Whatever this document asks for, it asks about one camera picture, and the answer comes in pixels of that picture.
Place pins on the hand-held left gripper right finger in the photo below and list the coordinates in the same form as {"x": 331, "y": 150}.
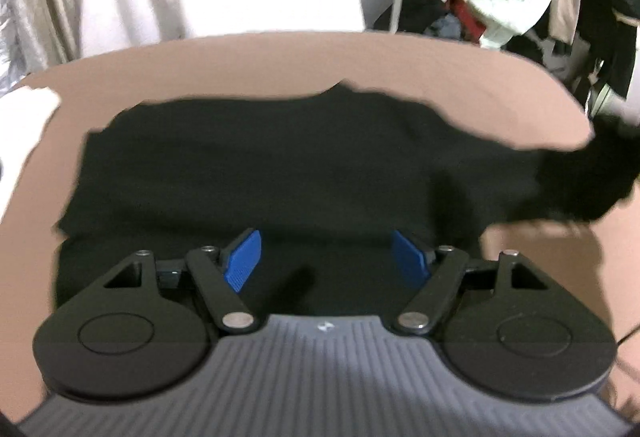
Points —
{"x": 411, "y": 257}

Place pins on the dark clothes pile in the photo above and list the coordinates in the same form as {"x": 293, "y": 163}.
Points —
{"x": 415, "y": 14}

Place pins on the black hanging jacket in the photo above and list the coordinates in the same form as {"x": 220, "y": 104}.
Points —
{"x": 620, "y": 2}

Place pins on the black garment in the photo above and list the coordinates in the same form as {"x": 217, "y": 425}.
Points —
{"x": 300, "y": 167}

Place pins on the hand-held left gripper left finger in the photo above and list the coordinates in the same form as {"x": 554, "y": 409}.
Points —
{"x": 242, "y": 259}

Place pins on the white folded garment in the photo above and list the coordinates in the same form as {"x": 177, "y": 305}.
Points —
{"x": 25, "y": 137}

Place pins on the red garment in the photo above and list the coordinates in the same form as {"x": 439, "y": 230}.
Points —
{"x": 462, "y": 9}

